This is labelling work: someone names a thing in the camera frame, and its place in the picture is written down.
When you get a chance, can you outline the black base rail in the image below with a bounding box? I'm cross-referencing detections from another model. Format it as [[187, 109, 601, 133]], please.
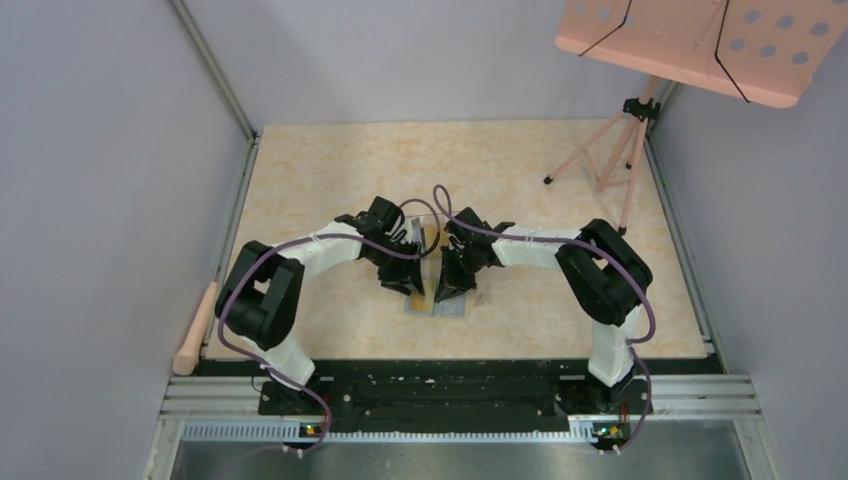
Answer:
[[258, 359, 653, 434]]

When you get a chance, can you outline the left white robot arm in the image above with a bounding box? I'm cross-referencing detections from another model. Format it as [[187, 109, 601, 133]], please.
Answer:
[[214, 196, 428, 414]]

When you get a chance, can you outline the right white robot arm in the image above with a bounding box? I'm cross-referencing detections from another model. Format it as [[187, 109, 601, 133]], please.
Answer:
[[434, 208, 653, 413]]

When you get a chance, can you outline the clear plastic card box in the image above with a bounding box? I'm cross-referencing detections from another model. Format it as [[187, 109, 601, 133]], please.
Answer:
[[402, 215, 449, 260]]

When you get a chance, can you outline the wooden mallet handle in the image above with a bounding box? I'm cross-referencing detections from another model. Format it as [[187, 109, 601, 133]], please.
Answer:
[[172, 281, 218, 376]]

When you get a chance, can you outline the yellow credit card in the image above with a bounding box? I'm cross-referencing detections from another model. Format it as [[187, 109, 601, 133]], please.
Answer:
[[406, 294, 434, 316]]

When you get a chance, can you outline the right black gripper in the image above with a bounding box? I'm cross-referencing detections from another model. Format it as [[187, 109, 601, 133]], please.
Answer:
[[436, 244, 482, 303]]

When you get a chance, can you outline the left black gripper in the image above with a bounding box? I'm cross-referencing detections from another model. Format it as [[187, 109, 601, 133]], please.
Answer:
[[365, 238, 424, 296]]

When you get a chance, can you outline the pink music stand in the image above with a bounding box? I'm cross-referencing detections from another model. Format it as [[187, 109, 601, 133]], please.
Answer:
[[543, 0, 837, 236]]

